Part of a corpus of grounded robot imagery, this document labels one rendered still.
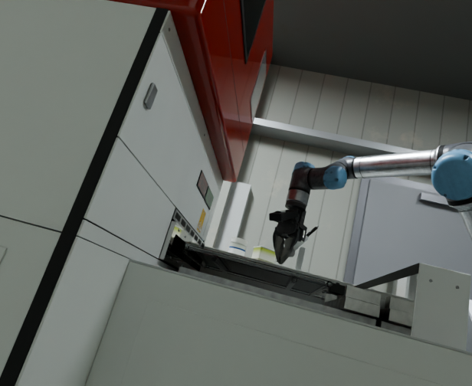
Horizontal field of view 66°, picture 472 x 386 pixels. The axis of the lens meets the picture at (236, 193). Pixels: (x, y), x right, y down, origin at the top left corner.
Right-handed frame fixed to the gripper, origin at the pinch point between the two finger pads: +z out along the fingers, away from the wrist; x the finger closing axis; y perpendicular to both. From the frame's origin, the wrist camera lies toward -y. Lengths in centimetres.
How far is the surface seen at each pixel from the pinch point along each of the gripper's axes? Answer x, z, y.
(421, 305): -47, 9, -27
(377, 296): -35.1, 7.2, -12.8
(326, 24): 65, -212, 99
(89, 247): -11, 16, -73
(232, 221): 122, -47, 124
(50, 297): -13, 24, -77
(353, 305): -31.0, 10.6, -16.0
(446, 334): -51, 13, -25
